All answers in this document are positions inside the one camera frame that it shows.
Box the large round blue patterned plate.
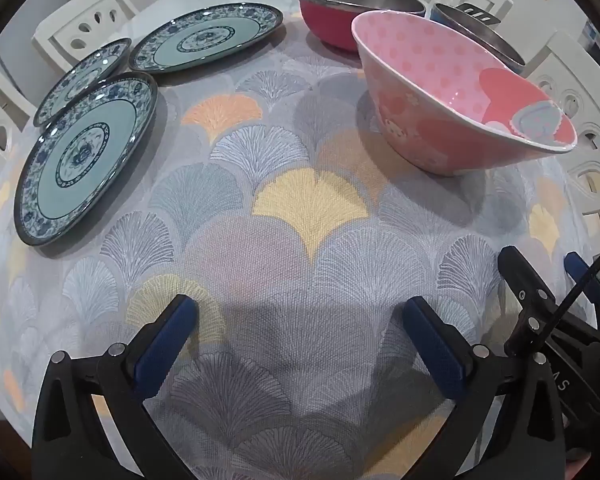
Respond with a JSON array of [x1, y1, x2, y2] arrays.
[[14, 71, 159, 247]]

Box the blue steel bowl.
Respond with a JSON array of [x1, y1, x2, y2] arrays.
[[429, 3, 527, 76]]

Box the fan pattern tablecloth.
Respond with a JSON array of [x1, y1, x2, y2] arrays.
[[0, 15, 600, 480]]

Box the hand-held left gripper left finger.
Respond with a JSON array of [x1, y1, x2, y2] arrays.
[[31, 294, 199, 480]]

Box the small round blue patterned plate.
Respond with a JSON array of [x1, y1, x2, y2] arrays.
[[33, 37, 132, 128]]

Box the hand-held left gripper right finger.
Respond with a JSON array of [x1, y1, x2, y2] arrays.
[[401, 296, 566, 480]]

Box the red steel bowl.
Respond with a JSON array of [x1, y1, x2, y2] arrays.
[[287, 0, 427, 53]]

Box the pink printed bowl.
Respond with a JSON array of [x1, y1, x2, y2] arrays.
[[351, 10, 578, 177]]

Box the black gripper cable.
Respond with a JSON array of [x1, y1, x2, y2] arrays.
[[540, 247, 600, 346]]

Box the oval blue patterned plate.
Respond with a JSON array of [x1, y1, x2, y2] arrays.
[[128, 3, 284, 73]]

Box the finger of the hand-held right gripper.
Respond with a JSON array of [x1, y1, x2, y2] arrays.
[[564, 252, 600, 328], [497, 247, 558, 356]]

